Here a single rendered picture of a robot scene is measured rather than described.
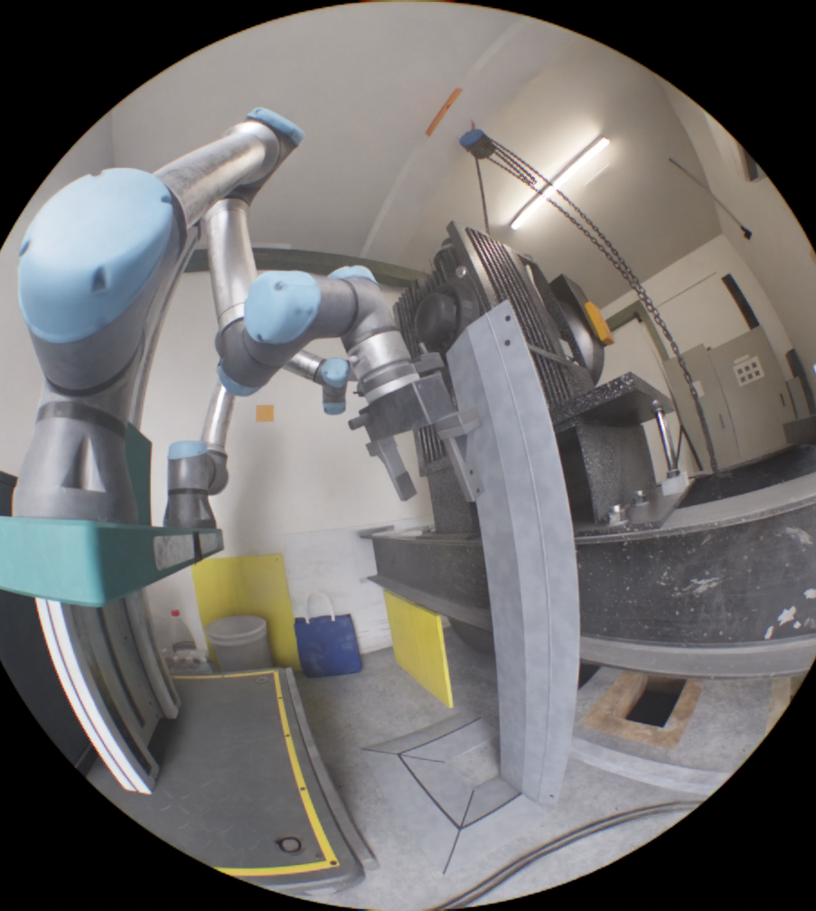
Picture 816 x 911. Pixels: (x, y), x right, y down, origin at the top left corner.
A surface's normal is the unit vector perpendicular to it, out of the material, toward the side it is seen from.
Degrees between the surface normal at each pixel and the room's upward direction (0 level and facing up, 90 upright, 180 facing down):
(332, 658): 90
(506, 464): 90
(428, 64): 180
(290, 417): 90
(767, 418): 90
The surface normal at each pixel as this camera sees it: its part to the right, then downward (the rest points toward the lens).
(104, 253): 0.78, -0.12
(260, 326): -0.49, 0.33
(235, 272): 0.50, -0.09
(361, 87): 0.15, 0.97
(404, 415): -0.71, 0.40
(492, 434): -0.94, 0.08
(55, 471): 0.69, -0.52
